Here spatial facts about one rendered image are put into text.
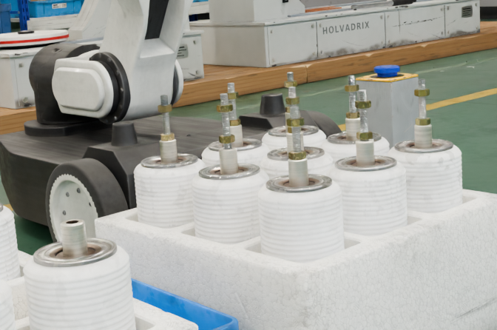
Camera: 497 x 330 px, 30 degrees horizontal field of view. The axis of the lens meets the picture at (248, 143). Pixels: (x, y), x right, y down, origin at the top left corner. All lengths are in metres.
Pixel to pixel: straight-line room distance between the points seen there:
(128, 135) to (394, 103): 0.46
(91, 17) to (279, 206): 2.55
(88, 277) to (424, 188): 0.52
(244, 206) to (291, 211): 0.10
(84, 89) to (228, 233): 0.80
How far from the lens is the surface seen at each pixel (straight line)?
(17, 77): 3.18
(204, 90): 3.53
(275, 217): 1.03
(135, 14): 1.75
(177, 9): 1.80
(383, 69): 1.45
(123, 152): 1.56
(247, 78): 3.66
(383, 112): 1.44
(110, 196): 1.51
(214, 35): 4.07
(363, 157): 1.13
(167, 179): 1.19
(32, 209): 1.84
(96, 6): 3.53
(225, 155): 1.12
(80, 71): 1.85
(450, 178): 1.21
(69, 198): 1.60
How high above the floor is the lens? 0.50
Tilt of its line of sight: 11 degrees down
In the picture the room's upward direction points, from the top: 4 degrees counter-clockwise
